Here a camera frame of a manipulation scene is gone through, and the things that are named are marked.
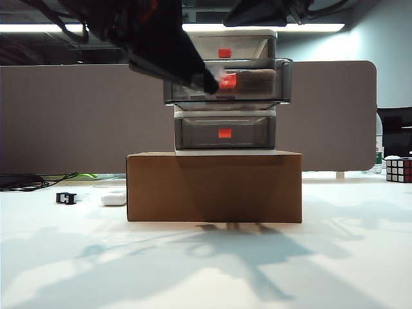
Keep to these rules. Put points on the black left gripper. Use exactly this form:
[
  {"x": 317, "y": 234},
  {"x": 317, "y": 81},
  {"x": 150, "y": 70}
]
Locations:
[{"x": 161, "y": 48}]

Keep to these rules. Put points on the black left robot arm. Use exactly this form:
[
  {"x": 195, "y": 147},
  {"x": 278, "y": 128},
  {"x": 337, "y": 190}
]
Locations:
[{"x": 106, "y": 16}]

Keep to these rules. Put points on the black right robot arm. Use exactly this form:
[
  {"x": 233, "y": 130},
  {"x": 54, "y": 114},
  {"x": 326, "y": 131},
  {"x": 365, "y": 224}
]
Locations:
[{"x": 257, "y": 14}]

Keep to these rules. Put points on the brown cardboard box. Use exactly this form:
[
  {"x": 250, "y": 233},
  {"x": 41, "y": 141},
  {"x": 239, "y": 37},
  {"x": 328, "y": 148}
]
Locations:
[{"x": 212, "y": 190}]

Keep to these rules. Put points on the ceiling light strip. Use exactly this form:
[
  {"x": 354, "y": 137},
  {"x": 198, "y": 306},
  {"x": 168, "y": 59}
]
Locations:
[{"x": 305, "y": 27}]

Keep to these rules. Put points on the grey desk partition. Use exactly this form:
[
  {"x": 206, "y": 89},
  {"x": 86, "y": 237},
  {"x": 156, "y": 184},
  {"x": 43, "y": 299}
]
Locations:
[{"x": 80, "y": 128}]

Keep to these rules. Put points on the white earbuds case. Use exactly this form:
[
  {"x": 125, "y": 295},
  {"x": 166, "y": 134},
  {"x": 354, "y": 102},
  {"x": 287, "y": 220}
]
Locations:
[{"x": 112, "y": 199}]

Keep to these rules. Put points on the white partition foot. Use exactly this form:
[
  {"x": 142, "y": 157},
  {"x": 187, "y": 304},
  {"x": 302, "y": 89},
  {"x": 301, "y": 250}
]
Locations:
[{"x": 340, "y": 175}]

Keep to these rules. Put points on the small black clip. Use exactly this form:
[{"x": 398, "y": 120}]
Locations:
[{"x": 60, "y": 197}]

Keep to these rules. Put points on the clear plastic bottle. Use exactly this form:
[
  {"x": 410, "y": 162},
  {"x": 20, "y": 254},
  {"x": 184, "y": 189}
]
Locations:
[{"x": 379, "y": 154}]

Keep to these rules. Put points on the black office chair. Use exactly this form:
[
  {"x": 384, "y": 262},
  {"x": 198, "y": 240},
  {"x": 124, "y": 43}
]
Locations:
[{"x": 396, "y": 128}]

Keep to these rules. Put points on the rubik's cube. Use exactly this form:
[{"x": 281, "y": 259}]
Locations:
[{"x": 399, "y": 170}]

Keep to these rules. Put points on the white plastic drawer cabinet frame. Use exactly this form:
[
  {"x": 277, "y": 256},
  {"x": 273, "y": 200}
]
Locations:
[{"x": 241, "y": 32}]

